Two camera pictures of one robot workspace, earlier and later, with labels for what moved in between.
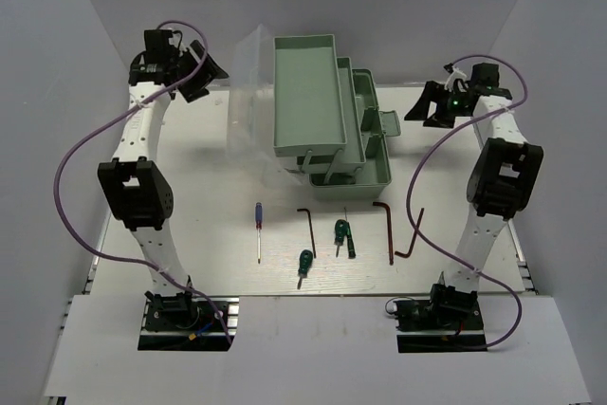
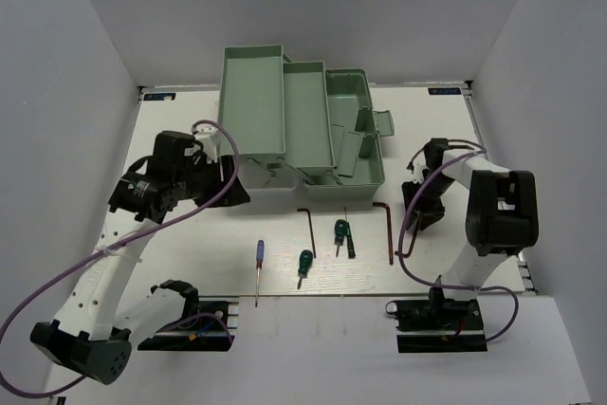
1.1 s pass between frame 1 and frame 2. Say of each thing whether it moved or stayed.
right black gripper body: moved
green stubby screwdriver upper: stayed
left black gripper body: moved
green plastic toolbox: moved
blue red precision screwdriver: moved
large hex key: stayed
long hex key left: stayed
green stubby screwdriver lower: stayed
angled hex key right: stayed
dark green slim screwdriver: stayed
